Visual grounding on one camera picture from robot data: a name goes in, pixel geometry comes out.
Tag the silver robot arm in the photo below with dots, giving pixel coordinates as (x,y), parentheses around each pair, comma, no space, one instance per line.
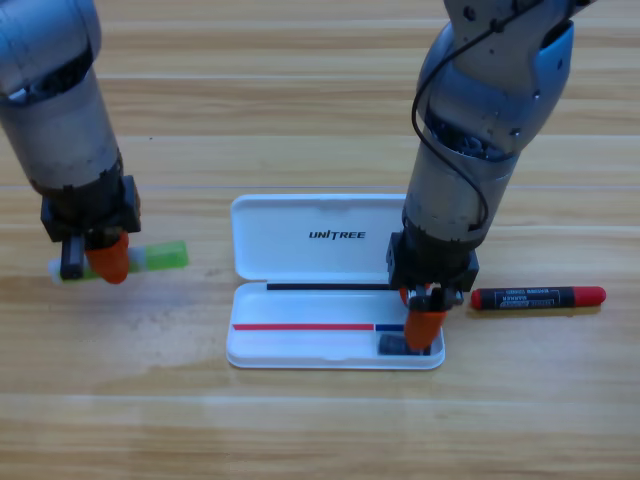
(465,150)
(60,115)

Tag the red and black marker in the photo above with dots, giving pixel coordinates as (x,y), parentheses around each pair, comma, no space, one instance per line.
(535,298)

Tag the black eraser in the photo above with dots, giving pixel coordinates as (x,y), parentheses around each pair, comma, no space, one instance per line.
(391,345)

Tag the white Unitree pencil case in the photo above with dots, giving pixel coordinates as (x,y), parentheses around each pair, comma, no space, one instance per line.
(310,310)

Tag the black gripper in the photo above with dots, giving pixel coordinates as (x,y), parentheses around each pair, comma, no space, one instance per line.
(95,205)
(430,265)

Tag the green translucent pen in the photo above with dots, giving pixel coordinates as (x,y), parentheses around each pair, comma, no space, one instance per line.
(165,255)

